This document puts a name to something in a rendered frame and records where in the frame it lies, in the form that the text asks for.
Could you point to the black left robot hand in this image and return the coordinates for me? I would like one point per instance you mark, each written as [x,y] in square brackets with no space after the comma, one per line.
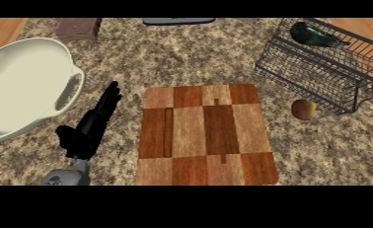
[92,123]

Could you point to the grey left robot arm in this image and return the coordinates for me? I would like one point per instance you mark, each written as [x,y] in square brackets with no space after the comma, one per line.
[69,175]

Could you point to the checkered wooden cutting board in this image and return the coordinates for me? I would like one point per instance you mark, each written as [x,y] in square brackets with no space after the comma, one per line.
[206,136]

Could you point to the reddish brown block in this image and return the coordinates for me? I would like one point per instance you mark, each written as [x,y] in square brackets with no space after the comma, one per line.
[77,28]

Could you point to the dark grey flat appliance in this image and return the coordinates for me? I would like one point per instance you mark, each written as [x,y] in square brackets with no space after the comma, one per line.
[179,21]

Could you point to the brown round fruit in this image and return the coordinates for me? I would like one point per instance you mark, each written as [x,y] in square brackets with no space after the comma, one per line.
[304,109]

